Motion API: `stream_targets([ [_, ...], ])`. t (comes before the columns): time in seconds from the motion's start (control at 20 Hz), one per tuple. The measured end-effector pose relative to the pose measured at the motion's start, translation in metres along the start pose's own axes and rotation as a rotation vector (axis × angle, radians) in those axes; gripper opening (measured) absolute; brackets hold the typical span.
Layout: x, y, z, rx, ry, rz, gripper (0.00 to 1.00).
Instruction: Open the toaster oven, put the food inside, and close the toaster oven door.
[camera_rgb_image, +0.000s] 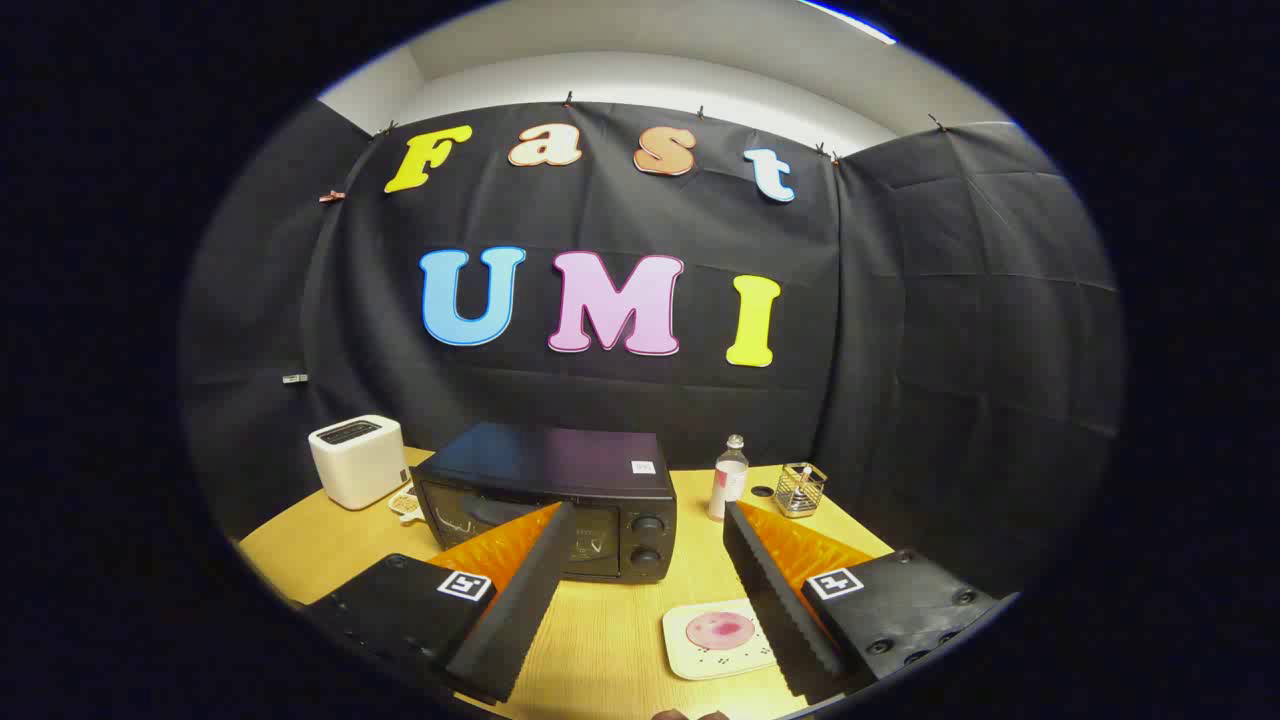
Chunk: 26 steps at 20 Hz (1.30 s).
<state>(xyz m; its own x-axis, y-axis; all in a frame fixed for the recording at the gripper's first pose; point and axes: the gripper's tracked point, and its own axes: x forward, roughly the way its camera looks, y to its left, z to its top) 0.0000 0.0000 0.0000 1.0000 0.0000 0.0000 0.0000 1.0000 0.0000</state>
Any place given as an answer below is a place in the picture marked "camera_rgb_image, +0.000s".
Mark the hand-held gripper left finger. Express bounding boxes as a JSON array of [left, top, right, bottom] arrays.
[[300, 502, 576, 706]]

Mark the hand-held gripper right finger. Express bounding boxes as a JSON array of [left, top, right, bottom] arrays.
[[722, 500, 1001, 701]]

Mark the pink round ham slice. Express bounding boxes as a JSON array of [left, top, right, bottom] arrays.
[[685, 611, 757, 651]]

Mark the cream square plate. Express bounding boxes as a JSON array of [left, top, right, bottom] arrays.
[[662, 598, 779, 681]]

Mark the black toaster oven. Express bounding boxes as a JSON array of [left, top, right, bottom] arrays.
[[410, 422, 678, 584]]

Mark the white pop-up toaster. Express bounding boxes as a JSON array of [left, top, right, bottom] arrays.
[[308, 415, 409, 511]]

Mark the clear bottle with white label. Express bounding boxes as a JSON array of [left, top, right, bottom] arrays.
[[708, 434, 750, 522]]

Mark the black backdrop cloth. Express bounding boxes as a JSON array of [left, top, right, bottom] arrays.
[[180, 95, 1126, 601]]

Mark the metal wire basket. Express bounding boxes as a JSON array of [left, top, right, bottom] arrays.
[[774, 462, 828, 519]]

